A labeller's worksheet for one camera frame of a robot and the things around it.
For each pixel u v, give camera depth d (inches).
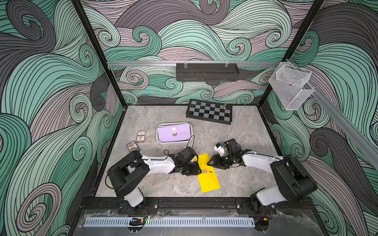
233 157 27.9
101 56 35.3
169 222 27.5
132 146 37.3
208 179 32.3
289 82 31.1
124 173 18.1
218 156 31.2
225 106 44.5
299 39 32.3
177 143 37.2
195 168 29.4
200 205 29.8
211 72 37.6
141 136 39.3
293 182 17.2
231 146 28.9
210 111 43.7
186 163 28.4
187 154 27.2
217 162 30.2
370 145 20.0
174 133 38.4
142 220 27.4
